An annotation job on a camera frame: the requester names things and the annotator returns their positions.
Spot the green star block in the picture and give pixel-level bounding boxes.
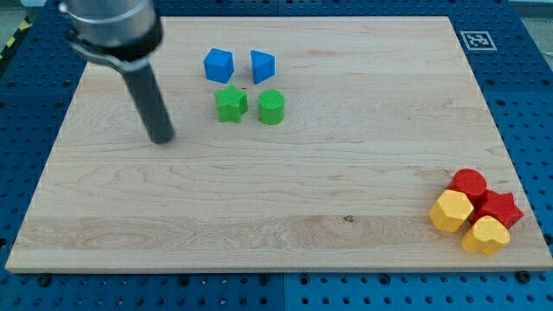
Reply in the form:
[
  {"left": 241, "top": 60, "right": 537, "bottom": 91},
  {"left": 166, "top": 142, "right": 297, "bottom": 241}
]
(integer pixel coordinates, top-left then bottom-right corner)
[{"left": 214, "top": 85, "right": 248, "bottom": 123}]

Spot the red star block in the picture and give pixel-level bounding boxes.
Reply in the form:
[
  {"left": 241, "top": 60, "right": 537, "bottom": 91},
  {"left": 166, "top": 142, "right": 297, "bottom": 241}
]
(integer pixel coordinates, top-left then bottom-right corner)
[{"left": 470, "top": 190, "right": 524, "bottom": 229}]

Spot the wooden board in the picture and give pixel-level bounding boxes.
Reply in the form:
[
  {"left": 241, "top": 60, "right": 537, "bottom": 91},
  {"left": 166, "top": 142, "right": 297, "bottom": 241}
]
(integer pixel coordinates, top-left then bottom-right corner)
[{"left": 6, "top": 16, "right": 552, "bottom": 274}]

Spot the green cylinder block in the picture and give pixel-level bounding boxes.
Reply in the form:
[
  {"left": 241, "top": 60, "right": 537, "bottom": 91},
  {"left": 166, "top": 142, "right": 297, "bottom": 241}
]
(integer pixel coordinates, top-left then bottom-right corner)
[{"left": 257, "top": 89, "right": 285, "bottom": 125}]

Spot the blue triangle block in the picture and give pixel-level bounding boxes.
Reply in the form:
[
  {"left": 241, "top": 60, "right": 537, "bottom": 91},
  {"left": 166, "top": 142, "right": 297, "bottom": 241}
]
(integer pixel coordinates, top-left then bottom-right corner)
[{"left": 251, "top": 50, "right": 276, "bottom": 84}]

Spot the blue cube block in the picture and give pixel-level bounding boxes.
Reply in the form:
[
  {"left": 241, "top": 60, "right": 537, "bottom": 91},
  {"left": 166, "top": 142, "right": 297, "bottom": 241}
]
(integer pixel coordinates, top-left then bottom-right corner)
[{"left": 204, "top": 48, "right": 234, "bottom": 84}]

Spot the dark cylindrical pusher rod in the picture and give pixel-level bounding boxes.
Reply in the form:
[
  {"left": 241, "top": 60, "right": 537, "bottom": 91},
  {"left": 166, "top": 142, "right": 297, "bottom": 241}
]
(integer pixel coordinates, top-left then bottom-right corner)
[{"left": 123, "top": 65, "right": 174, "bottom": 144}]

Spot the yellow hexagon block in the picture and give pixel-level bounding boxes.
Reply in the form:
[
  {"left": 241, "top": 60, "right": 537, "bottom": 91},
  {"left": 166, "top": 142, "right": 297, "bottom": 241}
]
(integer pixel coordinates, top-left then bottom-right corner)
[{"left": 429, "top": 189, "right": 474, "bottom": 233}]

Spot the red cylinder block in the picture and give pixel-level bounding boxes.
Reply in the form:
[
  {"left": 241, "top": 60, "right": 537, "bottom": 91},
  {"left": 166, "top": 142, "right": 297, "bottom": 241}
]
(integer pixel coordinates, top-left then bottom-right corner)
[{"left": 447, "top": 168, "right": 487, "bottom": 204}]

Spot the yellow heart block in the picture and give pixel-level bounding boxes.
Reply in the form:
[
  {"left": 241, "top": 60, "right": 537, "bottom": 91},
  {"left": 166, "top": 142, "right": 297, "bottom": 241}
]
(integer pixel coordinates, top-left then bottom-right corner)
[{"left": 461, "top": 216, "right": 511, "bottom": 256}]

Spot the white fiducial marker tag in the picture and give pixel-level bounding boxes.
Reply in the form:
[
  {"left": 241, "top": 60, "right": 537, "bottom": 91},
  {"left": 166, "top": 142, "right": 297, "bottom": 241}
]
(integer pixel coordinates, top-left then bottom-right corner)
[{"left": 460, "top": 30, "right": 497, "bottom": 51}]

